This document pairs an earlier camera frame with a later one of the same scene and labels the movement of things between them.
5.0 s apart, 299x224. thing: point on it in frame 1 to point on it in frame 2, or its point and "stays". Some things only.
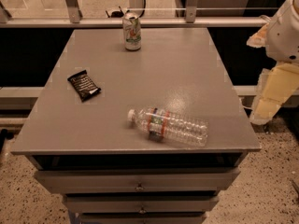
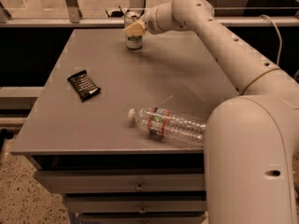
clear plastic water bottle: x=161 y=124 stays
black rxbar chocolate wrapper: x=83 y=85 stays
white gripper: x=284 y=37 to x=151 y=22
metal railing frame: x=78 y=21 stays
